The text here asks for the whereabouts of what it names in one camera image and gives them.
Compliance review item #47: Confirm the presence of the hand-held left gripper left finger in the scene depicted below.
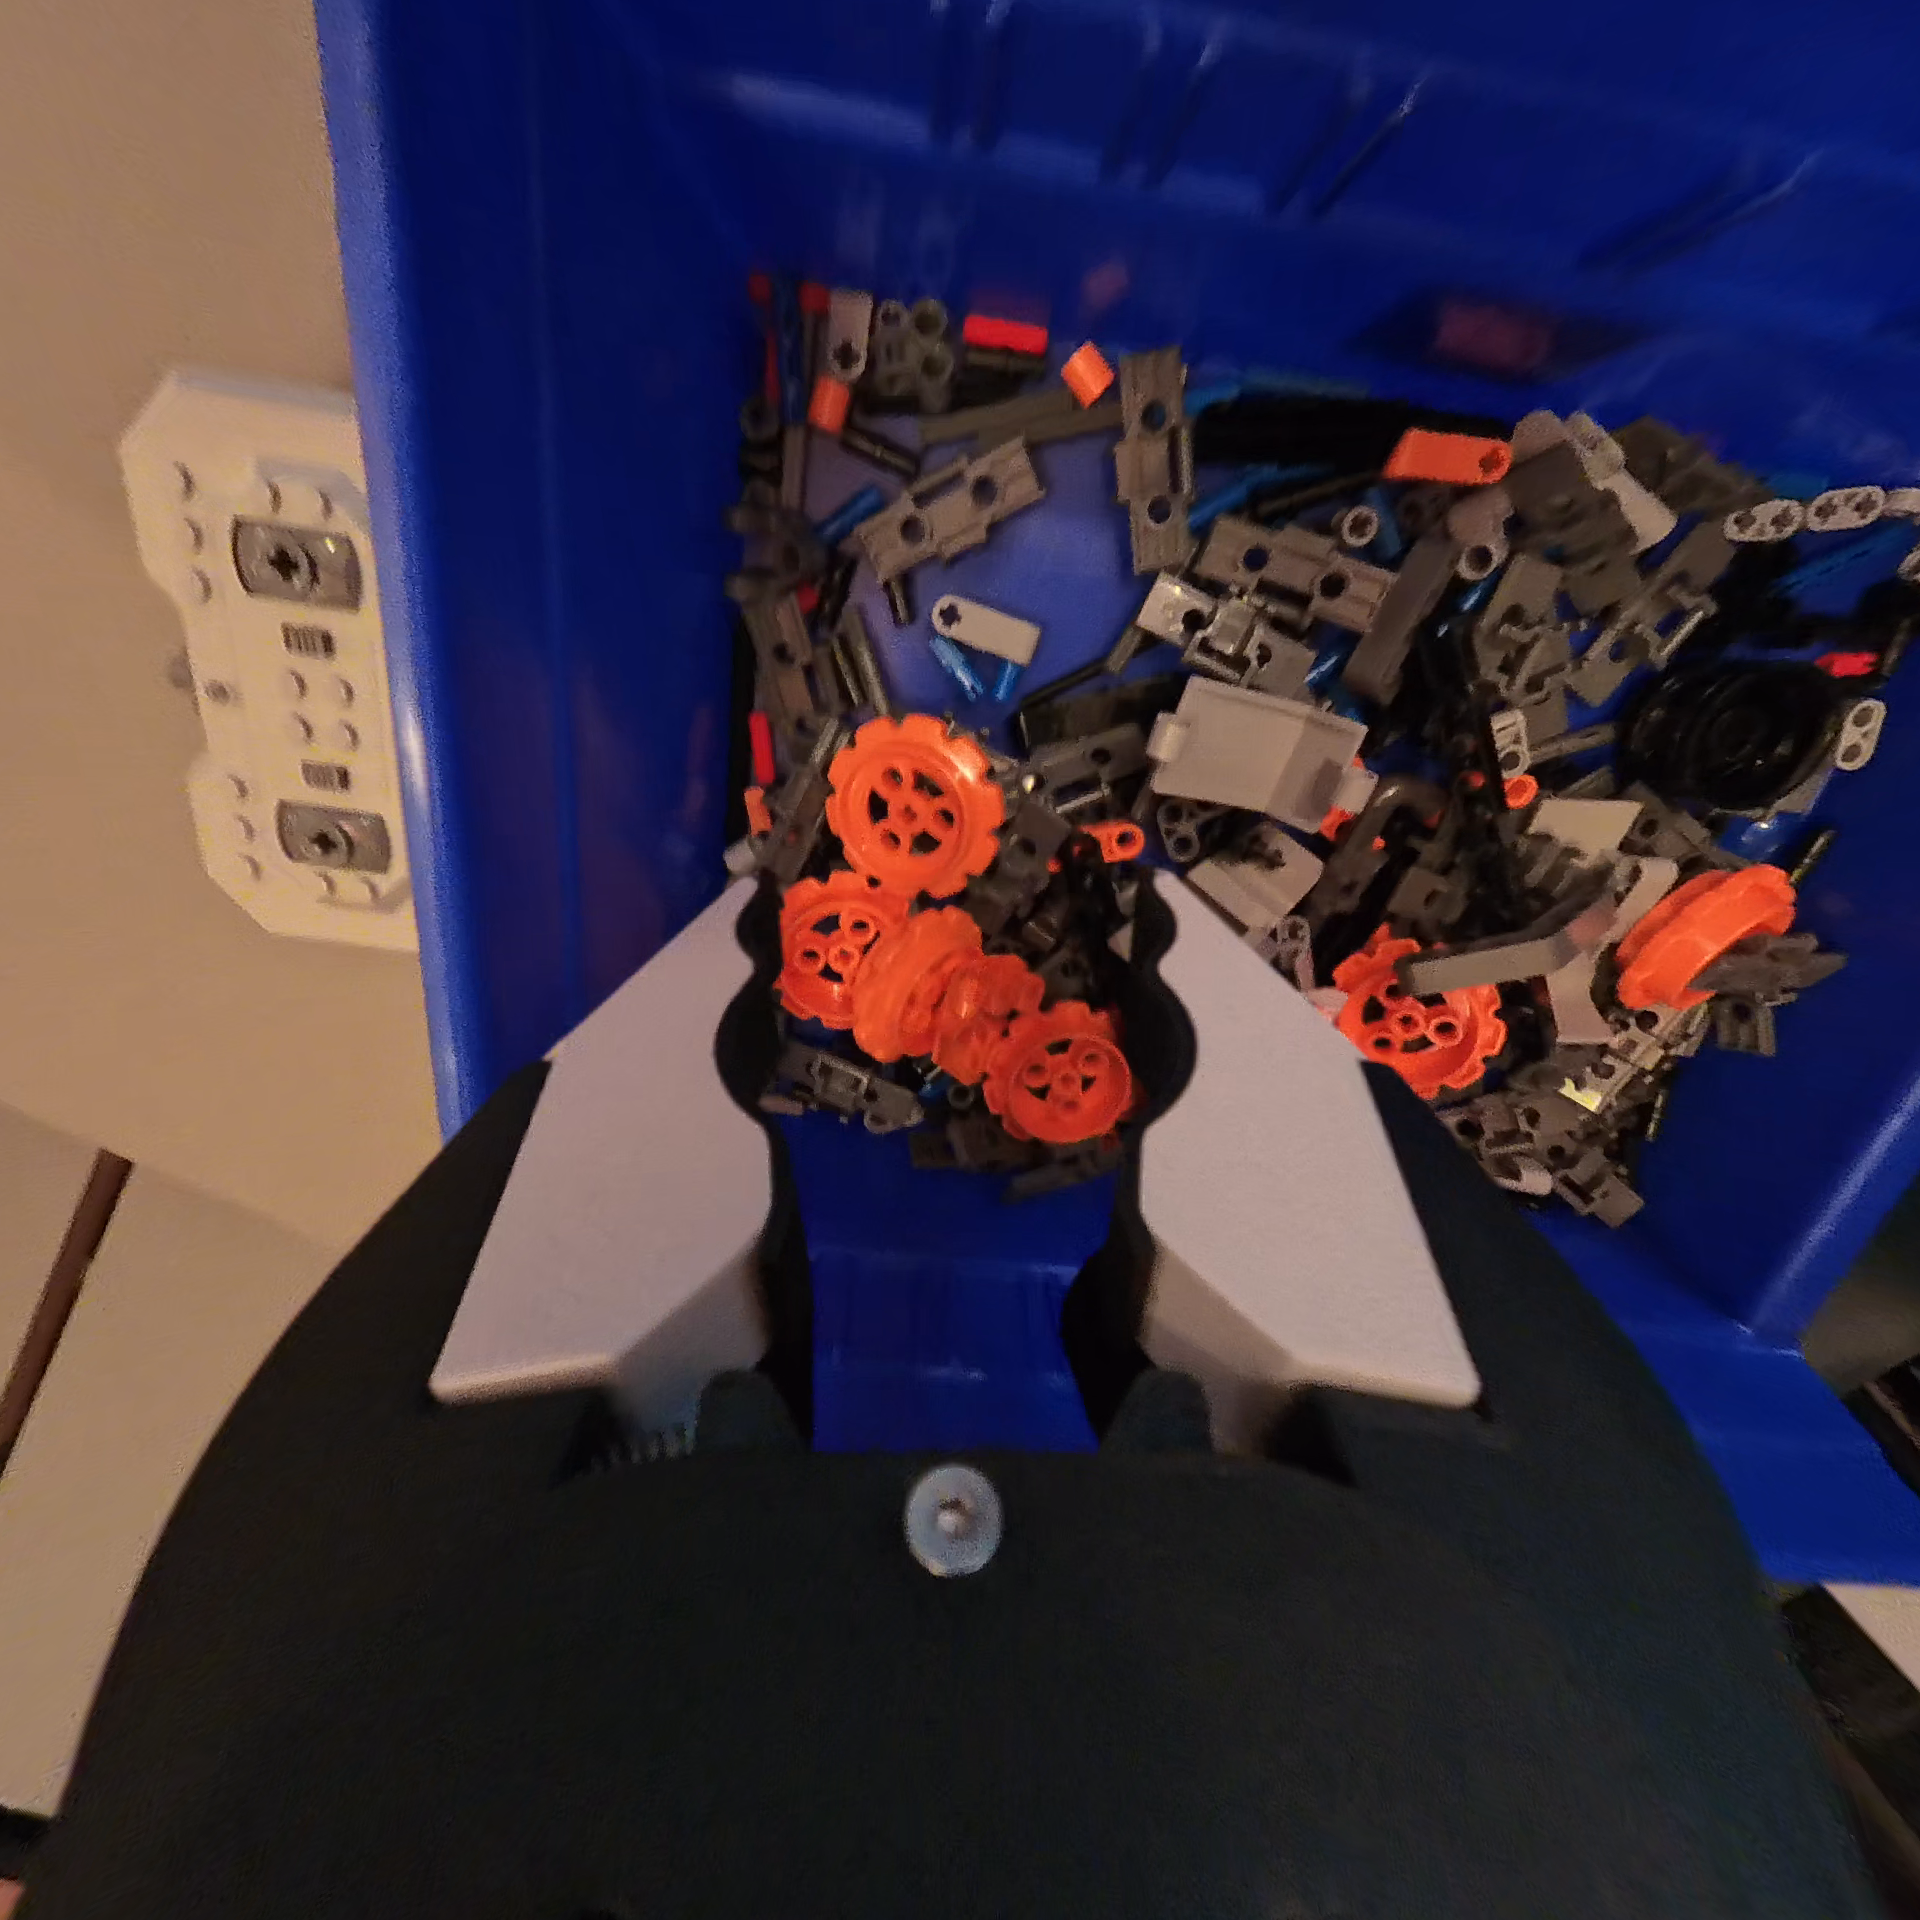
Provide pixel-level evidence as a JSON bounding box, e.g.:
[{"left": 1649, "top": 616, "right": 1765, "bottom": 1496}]
[{"left": 429, "top": 873, "right": 815, "bottom": 1449}]

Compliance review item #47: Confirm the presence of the blue plastic bin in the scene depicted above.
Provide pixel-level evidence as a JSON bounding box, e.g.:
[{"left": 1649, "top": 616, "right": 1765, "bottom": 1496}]
[{"left": 310, "top": 0, "right": 1920, "bottom": 1583}]

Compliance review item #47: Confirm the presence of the pile of toy building parts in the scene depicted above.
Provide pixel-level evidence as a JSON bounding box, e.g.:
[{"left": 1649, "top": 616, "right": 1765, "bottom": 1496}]
[{"left": 727, "top": 270, "right": 1920, "bottom": 1224}]

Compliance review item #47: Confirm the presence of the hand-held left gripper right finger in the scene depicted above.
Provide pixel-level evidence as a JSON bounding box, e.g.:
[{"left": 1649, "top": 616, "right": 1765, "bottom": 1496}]
[{"left": 1068, "top": 865, "right": 1487, "bottom": 1454}]

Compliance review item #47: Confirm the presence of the white toy hub brick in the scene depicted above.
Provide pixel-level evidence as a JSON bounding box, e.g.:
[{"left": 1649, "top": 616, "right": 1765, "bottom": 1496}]
[{"left": 118, "top": 369, "right": 417, "bottom": 952}]

